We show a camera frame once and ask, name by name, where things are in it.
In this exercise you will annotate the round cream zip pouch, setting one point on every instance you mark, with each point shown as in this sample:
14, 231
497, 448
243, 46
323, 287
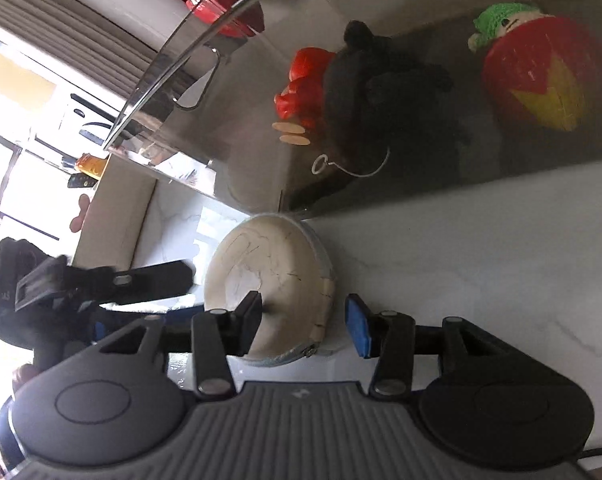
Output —
266, 270

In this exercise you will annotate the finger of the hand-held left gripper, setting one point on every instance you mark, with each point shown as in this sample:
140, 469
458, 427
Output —
112, 322
146, 280

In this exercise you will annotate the red plush toy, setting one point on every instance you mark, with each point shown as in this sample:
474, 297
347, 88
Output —
303, 85

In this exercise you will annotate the clear acrylic box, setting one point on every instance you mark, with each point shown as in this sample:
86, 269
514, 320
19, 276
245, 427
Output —
381, 110

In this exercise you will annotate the red plastic container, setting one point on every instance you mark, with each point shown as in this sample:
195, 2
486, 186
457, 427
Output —
221, 2

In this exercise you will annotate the white marble desktop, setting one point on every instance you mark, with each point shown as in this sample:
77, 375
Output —
481, 270

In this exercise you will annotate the black plush toy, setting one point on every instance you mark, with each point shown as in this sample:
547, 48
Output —
376, 110

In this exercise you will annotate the grey pleated curtain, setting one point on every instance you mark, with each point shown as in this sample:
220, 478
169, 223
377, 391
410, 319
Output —
71, 20

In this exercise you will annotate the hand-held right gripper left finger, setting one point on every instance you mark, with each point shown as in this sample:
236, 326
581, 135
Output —
247, 321

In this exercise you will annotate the crocheted strawberry doll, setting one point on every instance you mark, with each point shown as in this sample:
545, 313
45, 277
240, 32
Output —
536, 65

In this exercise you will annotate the person's left hand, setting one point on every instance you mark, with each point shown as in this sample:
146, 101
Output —
23, 374

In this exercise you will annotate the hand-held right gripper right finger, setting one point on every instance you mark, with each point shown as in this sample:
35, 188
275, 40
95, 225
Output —
357, 325

